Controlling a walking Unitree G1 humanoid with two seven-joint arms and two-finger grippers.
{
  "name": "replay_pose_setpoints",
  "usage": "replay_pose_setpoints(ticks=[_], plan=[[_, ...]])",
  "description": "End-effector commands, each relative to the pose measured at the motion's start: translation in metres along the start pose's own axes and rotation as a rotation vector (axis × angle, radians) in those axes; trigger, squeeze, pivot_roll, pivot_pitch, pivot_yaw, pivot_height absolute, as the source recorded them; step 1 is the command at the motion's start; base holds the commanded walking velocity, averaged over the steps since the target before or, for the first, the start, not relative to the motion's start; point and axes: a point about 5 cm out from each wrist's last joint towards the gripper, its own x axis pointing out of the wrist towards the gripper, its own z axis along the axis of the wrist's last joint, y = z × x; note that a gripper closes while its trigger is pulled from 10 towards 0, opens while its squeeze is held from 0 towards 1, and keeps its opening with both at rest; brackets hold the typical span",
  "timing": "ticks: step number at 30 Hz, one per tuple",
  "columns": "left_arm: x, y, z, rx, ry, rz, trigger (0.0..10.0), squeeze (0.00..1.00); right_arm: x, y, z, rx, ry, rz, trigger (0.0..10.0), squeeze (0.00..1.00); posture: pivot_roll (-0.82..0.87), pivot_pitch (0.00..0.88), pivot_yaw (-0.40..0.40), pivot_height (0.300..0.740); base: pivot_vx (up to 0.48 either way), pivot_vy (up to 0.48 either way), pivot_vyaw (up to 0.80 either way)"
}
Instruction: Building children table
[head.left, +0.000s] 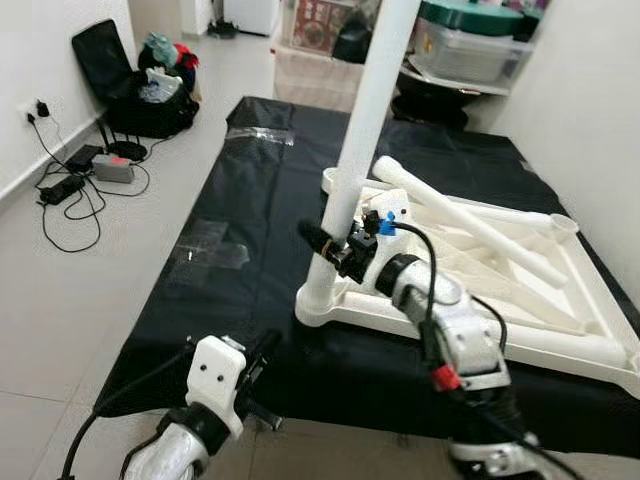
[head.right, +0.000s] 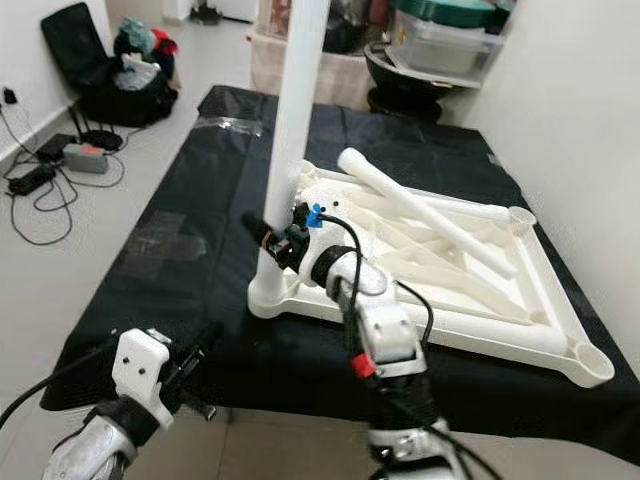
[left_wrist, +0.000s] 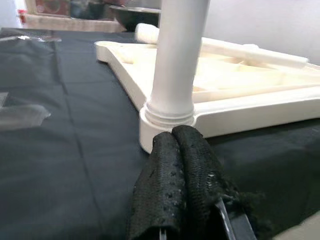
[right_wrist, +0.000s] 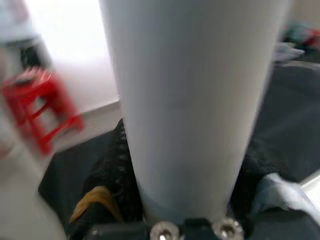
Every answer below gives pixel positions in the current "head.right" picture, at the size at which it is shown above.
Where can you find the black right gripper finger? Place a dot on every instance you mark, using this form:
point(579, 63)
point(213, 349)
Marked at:
point(263, 232)

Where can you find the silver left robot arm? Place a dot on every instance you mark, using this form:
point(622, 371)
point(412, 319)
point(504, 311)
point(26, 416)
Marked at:
point(90, 455)

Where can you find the clear tape patch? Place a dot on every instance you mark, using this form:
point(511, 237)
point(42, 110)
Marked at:
point(182, 236)

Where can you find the black round basin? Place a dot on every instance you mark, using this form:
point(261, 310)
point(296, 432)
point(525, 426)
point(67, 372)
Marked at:
point(405, 95)

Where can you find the black wifi router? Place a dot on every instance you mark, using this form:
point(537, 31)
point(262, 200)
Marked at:
point(102, 140)

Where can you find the grey box red light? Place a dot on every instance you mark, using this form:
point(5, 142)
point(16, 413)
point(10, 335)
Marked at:
point(87, 158)

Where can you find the red plush toy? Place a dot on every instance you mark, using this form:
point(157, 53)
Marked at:
point(165, 42)

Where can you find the black plastic bag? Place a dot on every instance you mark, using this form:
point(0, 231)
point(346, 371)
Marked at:
point(348, 35)

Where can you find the cardboard box red print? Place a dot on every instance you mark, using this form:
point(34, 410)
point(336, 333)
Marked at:
point(275, 15)

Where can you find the white plastic table top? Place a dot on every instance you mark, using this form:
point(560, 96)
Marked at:
point(510, 320)

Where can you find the black power adapter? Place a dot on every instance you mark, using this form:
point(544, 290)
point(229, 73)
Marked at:
point(35, 180)

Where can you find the teal plush toy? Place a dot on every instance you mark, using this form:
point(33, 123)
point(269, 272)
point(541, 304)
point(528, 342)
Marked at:
point(135, 36)

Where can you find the clear plastic storage box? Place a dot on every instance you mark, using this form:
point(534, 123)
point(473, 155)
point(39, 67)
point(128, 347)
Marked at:
point(445, 48)

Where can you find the black backpack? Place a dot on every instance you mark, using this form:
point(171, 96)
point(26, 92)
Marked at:
point(70, 45)

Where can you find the green round lid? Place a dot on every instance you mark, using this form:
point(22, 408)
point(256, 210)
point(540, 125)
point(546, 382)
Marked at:
point(450, 12)

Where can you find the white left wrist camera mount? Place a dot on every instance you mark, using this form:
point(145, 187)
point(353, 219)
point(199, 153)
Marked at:
point(140, 365)

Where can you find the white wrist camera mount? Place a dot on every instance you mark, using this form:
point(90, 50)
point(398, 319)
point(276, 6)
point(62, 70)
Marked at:
point(330, 198)
point(140, 365)

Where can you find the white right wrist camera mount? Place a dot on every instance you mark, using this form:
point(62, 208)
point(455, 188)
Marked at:
point(330, 198)

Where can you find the wall socket with plug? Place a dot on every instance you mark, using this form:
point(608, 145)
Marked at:
point(10, 97)

